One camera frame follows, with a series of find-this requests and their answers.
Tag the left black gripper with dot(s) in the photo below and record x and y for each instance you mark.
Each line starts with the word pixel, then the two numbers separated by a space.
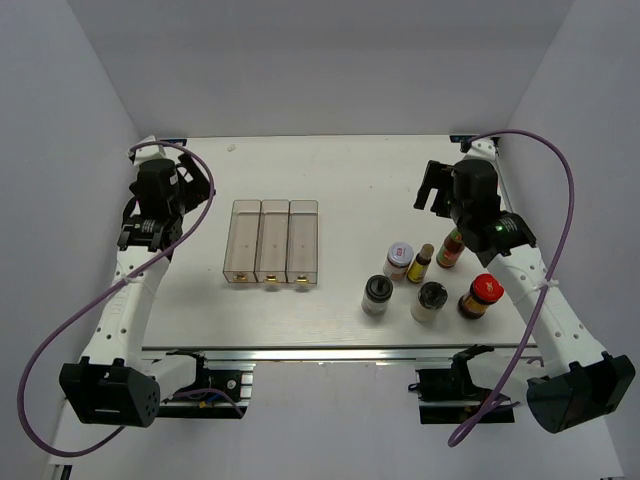
pixel 198 189

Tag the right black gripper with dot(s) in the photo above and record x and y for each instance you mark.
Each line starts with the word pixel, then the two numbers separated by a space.
pixel 438 176

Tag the red chili sauce bottle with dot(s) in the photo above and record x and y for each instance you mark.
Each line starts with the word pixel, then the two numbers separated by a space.
pixel 450 250

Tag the small yellow label bottle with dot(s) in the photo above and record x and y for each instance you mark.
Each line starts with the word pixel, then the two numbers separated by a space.
pixel 417 270

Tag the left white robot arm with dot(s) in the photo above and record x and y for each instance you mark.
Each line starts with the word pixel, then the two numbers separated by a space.
pixel 111 384

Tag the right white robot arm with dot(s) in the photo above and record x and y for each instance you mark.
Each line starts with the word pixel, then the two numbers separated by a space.
pixel 577 380

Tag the left blue table label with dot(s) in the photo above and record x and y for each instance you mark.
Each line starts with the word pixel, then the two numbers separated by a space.
pixel 176 141

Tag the blue table label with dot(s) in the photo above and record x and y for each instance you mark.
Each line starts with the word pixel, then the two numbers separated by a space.
pixel 460 138
pixel 176 141

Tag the white lid sauce jar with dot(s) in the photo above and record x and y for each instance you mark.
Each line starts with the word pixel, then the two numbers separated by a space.
pixel 398 260

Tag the right blue table label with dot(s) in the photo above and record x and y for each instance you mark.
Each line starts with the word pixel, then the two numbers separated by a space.
pixel 460 138

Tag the left clear organizer bin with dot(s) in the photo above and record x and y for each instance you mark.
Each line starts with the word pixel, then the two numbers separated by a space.
pixel 241 245

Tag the clear organizer bin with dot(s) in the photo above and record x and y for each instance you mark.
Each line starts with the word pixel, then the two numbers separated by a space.
pixel 302 246
pixel 241 245
pixel 271 256

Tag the black grinder white bottle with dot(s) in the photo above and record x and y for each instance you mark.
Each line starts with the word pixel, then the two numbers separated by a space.
pixel 429 301

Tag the middle clear organizer bin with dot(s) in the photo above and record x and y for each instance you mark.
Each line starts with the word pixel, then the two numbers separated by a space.
pixel 271 256

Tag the black lid spice jar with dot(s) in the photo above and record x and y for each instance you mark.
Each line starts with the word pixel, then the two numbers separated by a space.
pixel 378 291

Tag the red lid brown jar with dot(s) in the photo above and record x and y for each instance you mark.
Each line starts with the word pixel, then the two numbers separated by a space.
pixel 484 291

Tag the right clear organizer bin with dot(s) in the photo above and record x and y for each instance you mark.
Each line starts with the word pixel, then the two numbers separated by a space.
pixel 302 246

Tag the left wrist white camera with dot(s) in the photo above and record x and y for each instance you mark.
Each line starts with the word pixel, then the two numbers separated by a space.
pixel 140 155

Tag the wrist white camera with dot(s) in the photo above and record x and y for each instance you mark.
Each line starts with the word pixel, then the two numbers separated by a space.
pixel 481 149
pixel 140 155

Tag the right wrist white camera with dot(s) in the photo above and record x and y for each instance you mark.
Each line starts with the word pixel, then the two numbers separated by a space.
pixel 481 149

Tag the aluminium table front rail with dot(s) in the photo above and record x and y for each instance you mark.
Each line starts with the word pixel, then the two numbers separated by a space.
pixel 332 354

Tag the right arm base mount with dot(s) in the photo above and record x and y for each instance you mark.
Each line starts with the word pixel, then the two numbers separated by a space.
pixel 447 396

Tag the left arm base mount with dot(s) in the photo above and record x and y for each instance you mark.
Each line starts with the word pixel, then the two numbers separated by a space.
pixel 194 387

